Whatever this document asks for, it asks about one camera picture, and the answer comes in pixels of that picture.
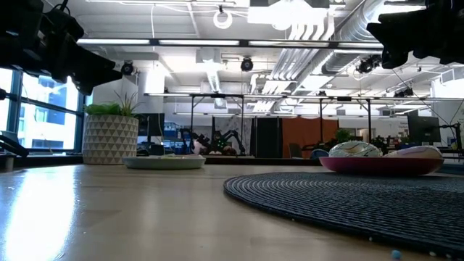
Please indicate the silver ceiling duct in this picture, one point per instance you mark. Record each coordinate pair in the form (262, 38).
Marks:
(355, 29)

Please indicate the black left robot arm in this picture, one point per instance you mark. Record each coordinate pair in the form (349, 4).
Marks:
(18, 32)

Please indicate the magenta pink plate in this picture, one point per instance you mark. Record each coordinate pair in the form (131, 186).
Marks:
(380, 166)

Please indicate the black track spotlight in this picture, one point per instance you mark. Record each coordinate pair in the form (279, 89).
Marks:
(247, 64)
(127, 68)
(367, 65)

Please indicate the large pink frosted donut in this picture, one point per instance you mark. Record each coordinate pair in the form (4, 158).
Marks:
(417, 152)

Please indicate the black curtain panel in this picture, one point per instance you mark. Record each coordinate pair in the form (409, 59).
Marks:
(268, 137)

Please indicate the black round woven placemat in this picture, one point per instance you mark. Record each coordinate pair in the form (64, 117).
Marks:
(344, 203)

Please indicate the sage green plate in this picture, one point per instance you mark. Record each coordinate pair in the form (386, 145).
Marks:
(163, 163)

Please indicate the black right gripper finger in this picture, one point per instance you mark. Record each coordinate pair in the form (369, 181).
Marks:
(397, 54)
(397, 29)

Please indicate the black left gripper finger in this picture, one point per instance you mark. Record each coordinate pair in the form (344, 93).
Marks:
(94, 80)
(92, 61)

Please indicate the white triangle-pattern plant pot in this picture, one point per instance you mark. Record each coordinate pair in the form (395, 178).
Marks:
(108, 141)

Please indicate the small blue bead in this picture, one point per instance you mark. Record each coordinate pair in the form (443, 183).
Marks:
(396, 254)

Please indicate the green succulent plant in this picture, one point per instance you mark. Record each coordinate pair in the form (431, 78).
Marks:
(101, 108)

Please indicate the green background plant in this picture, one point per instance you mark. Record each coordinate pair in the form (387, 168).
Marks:
(342, 135)

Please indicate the black computer monitor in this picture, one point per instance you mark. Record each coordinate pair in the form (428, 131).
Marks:
(423, 128)
(152, 125)

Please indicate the black background workstation frame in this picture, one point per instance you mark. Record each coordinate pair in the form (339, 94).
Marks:
(369, 123)
(242, 119)

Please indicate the large green frosted donut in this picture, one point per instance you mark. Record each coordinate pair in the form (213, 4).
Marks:
(355, 149)

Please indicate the black background robot arm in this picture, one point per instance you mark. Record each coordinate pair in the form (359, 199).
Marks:
(188, 139)
(235, 137)

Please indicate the orange partition panel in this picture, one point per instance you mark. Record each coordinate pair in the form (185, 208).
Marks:
(308, 134)

